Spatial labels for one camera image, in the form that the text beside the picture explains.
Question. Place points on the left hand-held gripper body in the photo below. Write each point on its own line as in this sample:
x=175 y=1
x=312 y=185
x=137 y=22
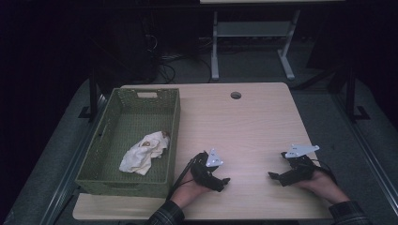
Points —
x=202 y=170

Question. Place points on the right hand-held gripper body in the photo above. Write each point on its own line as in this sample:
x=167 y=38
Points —
x=300 y=170

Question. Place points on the white cloth with brown print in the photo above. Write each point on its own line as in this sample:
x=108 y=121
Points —
x=144 y=153

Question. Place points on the green woven basket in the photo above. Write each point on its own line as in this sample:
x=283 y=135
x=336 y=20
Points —
x=142 y=125

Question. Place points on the person's left hand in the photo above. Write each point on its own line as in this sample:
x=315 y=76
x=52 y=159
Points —
x=187 y=189

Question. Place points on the person's right hand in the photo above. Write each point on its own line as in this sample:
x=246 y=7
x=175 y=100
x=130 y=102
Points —
x=324 y=186

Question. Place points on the black metal stand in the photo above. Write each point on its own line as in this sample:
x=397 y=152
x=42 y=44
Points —
x=352 y=93
x=93 y=93

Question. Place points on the aluminium rail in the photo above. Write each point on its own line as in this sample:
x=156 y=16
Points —
x=369 y=150
x=72 y=162

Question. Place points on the white metal table frame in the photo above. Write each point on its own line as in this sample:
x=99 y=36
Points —
x=250 y=29

